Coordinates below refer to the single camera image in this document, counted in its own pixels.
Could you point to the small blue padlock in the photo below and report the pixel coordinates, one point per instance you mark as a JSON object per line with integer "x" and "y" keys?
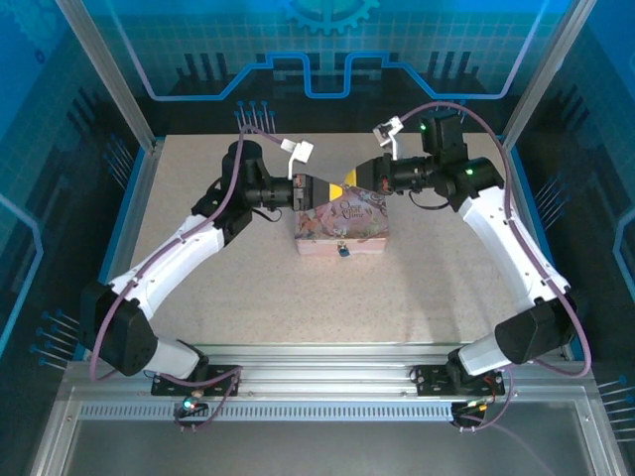
{"x": 342, "y": 252}

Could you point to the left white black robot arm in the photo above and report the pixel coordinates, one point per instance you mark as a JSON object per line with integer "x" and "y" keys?
{"x": 173, "y": 253}

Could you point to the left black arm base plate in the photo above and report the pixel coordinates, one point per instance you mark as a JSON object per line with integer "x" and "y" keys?
{"x": 218, "y": 382}

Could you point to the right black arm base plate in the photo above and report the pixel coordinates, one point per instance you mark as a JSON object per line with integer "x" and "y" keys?
{"x": 431, "y": 381}

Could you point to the grey metal tray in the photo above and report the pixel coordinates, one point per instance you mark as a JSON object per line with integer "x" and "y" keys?
{"x": 317, "y": 446}

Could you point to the aluminium mounting rail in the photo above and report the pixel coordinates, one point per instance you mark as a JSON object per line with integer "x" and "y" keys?
{"x": 322, "y": 369}

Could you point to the pink illustrated tin box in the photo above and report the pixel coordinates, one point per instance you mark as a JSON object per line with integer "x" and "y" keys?
{"x": 347, "y": 218}

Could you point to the aluminium frame post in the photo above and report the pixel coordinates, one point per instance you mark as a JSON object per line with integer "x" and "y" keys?
{"x": 111, "y": 74}
{"x": 546, "y": 69}

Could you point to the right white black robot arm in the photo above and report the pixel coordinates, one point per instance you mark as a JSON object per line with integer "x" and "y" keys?
{"x": 506, "y": 248}

